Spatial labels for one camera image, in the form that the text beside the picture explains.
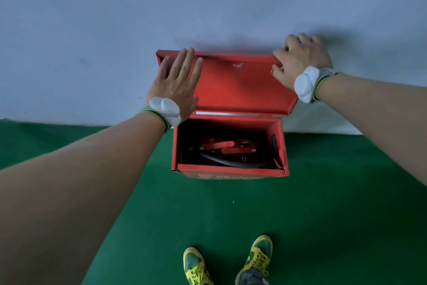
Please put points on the person's left hand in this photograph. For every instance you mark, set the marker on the person's left hand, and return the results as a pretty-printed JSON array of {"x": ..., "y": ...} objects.
[{"x": 175, "y": 89}]

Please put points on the person's right little finger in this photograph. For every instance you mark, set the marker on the person's right little finger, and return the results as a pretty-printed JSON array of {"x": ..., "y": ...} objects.
[{"x": 317, "y": 42}]

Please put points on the yellow green left sneaker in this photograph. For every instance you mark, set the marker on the yellow green left sneaker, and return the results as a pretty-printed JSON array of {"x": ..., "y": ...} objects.
[{"x": 196, "y": 268}]

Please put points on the red metal box with lid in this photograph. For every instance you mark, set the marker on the red metal box with lid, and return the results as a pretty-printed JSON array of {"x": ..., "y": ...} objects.
[{"x": 240, "y": 88}]

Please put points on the red fire extinguisher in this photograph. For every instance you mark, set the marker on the red fire extinguisher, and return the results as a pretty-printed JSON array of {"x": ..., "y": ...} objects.
[
  {"x": 216, "y": 145},
  {"x": 242, "y": 150}
]

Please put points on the yellow green sneaker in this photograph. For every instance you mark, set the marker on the yellow green sneaker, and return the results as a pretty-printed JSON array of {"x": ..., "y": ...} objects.
[
  {"x": 255, "y": 261},
  {"x": 196, "y": 268}
]

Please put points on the person's left middle finger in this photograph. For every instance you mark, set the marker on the person's left middle finger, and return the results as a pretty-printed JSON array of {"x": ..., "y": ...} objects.
[{"x": 186, "y": 63}]

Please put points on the person's right middle finger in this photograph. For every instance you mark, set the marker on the person's right middle finger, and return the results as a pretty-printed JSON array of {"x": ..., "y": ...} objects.
[{"x": 293, "y": 43}]

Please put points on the person's left forearm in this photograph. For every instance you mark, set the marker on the person's left forearm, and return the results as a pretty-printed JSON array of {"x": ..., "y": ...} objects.
[{"x": 76, "y": 194}]

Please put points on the person's right forearm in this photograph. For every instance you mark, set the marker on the person's right forearm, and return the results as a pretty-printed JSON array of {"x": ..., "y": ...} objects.
[{"x": 377, "y": 111}]

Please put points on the yellow green right sneaker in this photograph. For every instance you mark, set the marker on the yellow green right sneaker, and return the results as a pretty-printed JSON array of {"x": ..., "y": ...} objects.
[{"x": 255, "y": 261}]

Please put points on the person's left little finger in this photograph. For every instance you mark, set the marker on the person's left little finger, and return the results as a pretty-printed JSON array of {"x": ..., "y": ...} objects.
[{"x": 163, "y": 67}]

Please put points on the white wrist tracker green band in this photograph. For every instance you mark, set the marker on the white wrist tracker green band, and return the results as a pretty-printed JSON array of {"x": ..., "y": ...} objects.
[
  {"x": 165, "y": 109},
  {"x": 306, "y": 84}
]

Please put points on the person's right hand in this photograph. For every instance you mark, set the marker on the person's right hand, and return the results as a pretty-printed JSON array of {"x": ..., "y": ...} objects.
[{"x": 305, "y": 56}]

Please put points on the person's right thumb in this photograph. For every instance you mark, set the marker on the person's right thumb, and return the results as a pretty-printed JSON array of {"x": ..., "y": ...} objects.
[{"x": 278, "y": 73}]

